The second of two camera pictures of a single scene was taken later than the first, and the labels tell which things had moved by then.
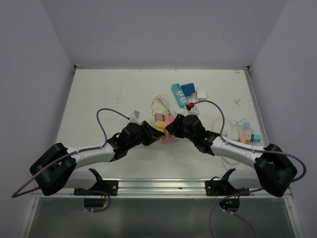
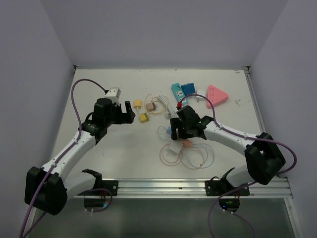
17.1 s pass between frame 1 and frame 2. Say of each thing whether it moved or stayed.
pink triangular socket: moved
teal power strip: stayed
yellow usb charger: moved
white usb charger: stayed
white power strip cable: stayed
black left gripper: moved
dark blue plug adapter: stayed
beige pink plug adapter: moved
